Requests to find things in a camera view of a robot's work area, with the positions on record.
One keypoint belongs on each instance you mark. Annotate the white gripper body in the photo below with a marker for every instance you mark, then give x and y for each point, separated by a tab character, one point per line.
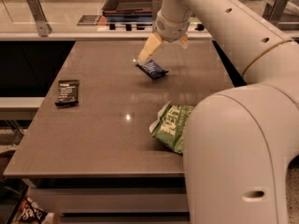
172	28

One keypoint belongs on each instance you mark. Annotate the blue rxbar blueberry bar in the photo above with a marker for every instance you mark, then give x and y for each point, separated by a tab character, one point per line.
152	69

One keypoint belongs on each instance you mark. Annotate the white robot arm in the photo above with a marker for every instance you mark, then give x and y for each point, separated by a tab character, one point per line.
238	143

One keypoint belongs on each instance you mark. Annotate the black rxbar chocolate bar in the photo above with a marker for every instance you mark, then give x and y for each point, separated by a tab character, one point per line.
68	93

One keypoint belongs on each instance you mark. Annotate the dark open tray box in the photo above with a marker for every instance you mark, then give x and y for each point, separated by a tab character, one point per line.
117	7

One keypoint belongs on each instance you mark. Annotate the green kettle chips bag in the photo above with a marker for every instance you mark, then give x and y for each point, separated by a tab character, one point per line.
170	124

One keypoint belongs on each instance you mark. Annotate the glass barrier panel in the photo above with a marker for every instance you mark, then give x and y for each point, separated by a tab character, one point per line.
66	17

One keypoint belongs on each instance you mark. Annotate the snack bag in bin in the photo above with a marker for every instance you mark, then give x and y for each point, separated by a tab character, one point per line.
30	212

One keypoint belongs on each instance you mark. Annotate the metal glass bracket middle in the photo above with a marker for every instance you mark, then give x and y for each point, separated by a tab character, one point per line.
156	6

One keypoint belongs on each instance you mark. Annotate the metal glass bracket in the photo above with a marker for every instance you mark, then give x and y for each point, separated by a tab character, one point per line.
273	13
156	6
42	25

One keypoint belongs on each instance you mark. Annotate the metal glass bracket right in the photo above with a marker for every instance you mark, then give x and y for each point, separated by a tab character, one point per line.
273	13

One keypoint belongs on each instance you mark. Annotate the metal glass bracket left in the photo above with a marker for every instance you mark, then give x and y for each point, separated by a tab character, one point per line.
42	25

